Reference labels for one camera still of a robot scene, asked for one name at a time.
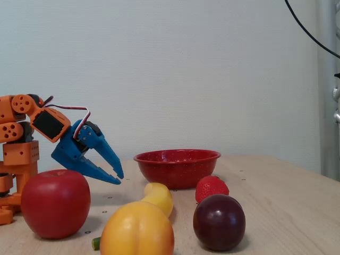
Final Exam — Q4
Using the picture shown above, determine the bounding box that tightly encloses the white red black servo cable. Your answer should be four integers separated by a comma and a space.
39, 95, 91, 139

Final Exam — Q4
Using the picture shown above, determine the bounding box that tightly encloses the yellow orange peach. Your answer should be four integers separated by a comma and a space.
99, 201, 175, 255

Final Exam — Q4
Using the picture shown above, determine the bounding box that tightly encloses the red apple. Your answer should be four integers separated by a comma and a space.
20, 169, 91, 240

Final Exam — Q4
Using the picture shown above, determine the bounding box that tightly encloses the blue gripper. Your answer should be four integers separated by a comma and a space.
50, 119, 125, 185

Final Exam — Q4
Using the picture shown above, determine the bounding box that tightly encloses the dark purple plum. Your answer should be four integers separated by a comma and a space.
193, 193, 247, 252

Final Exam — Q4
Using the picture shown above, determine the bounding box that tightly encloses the grey metal pole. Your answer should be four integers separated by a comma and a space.
317, 0, 340, 182

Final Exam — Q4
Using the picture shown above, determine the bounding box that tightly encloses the yellow banana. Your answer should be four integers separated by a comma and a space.
91, 182, 174, 251

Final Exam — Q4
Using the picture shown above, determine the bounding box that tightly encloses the orange robot base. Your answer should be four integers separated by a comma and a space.
0, 140, 40, 226

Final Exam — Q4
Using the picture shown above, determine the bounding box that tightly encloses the black hanging cable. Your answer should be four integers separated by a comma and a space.
284, 0, 340, 59

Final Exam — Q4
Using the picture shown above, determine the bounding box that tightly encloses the red strawberry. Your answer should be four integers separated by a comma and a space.
195, 175, 230, 204

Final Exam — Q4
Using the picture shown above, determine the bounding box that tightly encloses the red speckled bowl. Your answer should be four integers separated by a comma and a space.
133, 149, 222, 190

